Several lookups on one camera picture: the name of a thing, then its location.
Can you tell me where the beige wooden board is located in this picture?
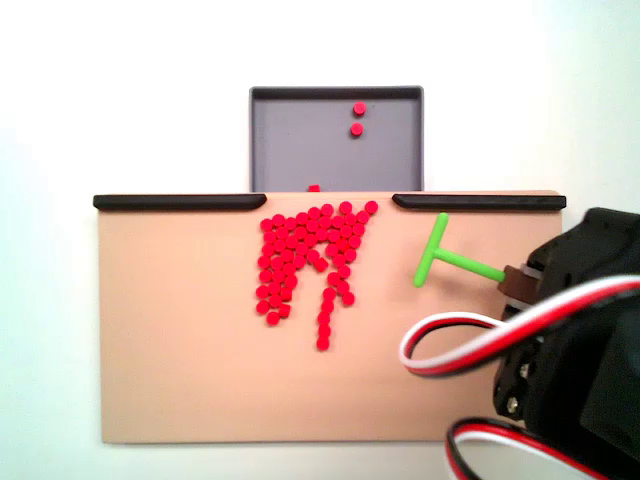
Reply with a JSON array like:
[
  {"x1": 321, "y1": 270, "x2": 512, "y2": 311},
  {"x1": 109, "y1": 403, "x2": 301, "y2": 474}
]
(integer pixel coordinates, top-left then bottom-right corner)
[{"x1": 94, "y1": 189, "x2": 567, "y2": 445}]

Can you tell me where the grey plastic tray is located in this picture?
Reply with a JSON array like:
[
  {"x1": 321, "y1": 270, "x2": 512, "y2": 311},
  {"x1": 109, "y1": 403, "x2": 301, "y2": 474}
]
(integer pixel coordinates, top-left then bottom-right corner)
[{"x1": 248, "y1": 85, "x2": 426, "y2": 193}]

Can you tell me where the black edge rail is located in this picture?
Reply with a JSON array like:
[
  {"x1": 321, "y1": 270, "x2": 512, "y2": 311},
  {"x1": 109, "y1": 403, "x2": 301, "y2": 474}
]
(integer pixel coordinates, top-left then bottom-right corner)
[
  {"x1": 391, "y1": 193, "x2": 568, "y2": 212},
  {"x1": 92, "y1": 194, "x2": 268, "y2": 212}
]

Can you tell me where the red white black servo cable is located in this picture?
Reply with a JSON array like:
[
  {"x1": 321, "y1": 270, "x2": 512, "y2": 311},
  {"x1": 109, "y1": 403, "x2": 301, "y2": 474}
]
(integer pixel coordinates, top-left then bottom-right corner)
[
  {"x1": 443, "y1": 417, "x2": 619, "y2": 480},
  {"x1": 398, "y1": 276, "x2": 640, "y2": 382}
]

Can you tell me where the green T pusher brown handle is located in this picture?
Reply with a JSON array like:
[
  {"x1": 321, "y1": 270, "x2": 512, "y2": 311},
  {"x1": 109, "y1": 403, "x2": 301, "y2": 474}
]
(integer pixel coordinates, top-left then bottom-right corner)
[{"x1": 412, "y1": 212, "x2": 540, "y2": 307}]

